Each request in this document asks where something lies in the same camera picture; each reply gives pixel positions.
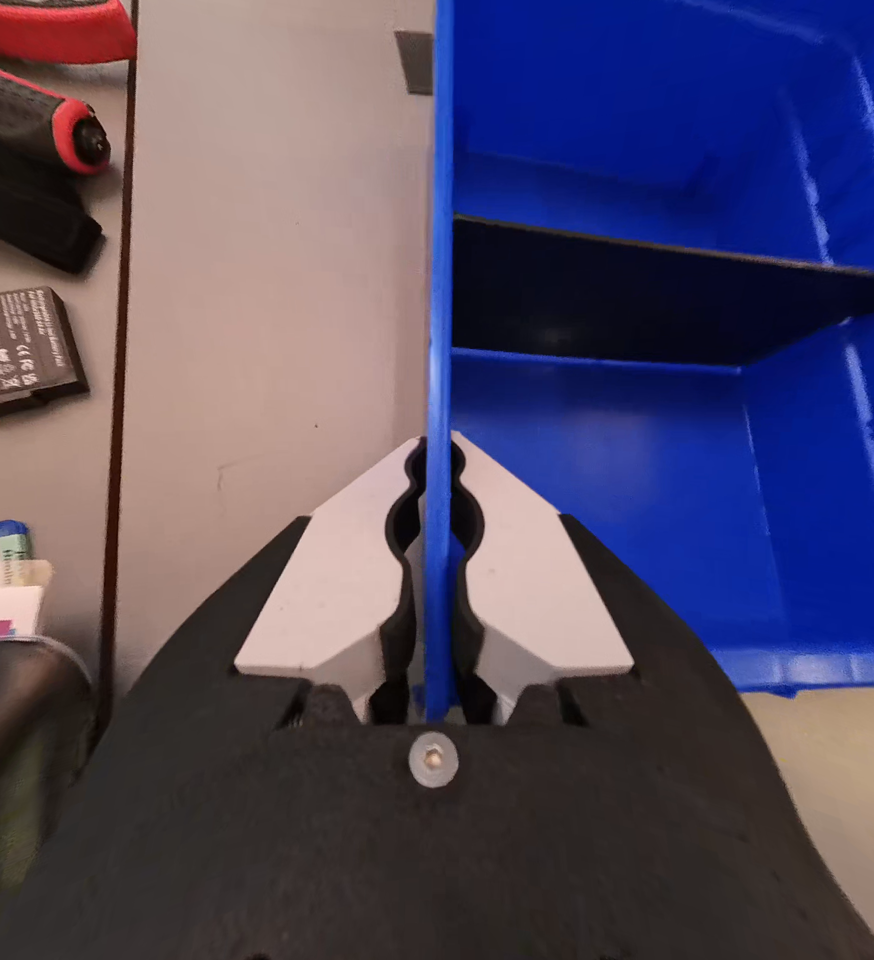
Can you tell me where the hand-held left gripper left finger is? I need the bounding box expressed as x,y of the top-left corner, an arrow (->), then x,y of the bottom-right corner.
234,437 -> 429,723

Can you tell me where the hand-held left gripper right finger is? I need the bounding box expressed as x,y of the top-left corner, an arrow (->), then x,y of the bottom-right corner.
448,431 -> 636,723

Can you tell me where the blue plastic bin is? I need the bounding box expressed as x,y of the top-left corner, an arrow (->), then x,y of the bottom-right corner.
423,0 -> 874,723

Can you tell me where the blue and white card pack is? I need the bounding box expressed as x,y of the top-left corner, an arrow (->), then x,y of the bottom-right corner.
0,519 -> 55,648

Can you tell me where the dark cylinder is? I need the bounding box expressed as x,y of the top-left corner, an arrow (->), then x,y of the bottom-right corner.
0,637 -> 100,924

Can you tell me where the black battery pack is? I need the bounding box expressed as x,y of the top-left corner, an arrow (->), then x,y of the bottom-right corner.
0,286 -> 91,421

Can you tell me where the black pouch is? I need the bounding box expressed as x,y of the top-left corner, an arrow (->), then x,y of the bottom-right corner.
0,142 -> 104,275

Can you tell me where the black tape patch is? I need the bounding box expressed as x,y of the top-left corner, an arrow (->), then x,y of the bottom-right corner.
394,30 -> 435,96

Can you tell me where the red and black crimping tool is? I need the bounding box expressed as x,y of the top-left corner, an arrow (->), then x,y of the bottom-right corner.
0,0 -> 138,177

